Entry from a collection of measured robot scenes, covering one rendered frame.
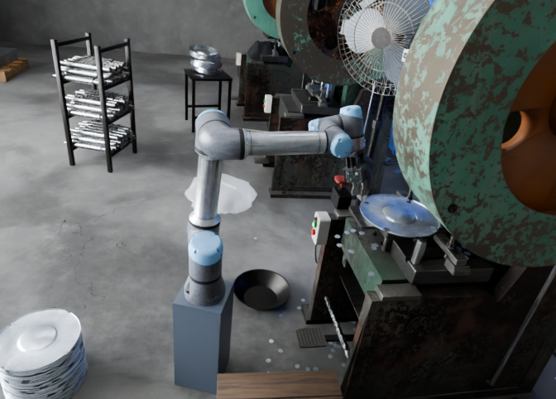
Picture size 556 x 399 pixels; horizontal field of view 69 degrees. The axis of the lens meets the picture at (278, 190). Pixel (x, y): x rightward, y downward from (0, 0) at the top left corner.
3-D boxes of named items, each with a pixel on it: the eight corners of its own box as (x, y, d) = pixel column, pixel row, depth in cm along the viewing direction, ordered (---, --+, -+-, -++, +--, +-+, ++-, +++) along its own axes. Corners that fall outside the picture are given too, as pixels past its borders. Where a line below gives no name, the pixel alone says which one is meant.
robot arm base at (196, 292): (177, 301, 145) (177, 280, 140) (193, 274, 158) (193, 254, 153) (218, 310, 143) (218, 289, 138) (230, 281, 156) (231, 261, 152)
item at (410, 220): (427, 248, 132) (428, 247, 132) (347, 216, 145) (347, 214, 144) (447, 213, 154) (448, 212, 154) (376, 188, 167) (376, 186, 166)
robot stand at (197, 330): (174, 385, 165) (172, 303, 144) (190, 349, 181) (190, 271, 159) (216, 395, 163) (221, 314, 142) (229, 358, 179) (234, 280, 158)
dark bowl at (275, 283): (234, 320, 198) (235, 310, 195) (230, 279, 224) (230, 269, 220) (294, 317, 204) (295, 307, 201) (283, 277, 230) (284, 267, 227)
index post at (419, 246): (413, 264, 136) (421, 241, 132) (409, 258, 139) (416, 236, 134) (420, 264, 137) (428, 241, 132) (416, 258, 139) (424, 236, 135)
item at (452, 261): (452, 276, 133) (462, 250, 128) (428, 245, 148) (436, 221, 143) (468, 275, 134) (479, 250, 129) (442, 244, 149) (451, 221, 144)
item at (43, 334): (34, 385, 135) (33, 383, 135) (-28, 353, 143) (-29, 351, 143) (98, 325, 159) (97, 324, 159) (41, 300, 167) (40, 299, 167)
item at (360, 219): (353, 256, 146) (361, 224, 140) (342, 233, 158) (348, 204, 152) (416, 254, 151) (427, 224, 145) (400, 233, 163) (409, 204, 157)
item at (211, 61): (191, 132, 407) (192, 50, 370) (183, 117, 443) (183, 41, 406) (230, 131, 422) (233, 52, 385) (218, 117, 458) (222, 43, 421)
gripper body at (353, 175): (343, 184, 150) (339, 152, 146) (352, 176, 156) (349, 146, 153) (362, 185, 145) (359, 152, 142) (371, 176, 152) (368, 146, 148)
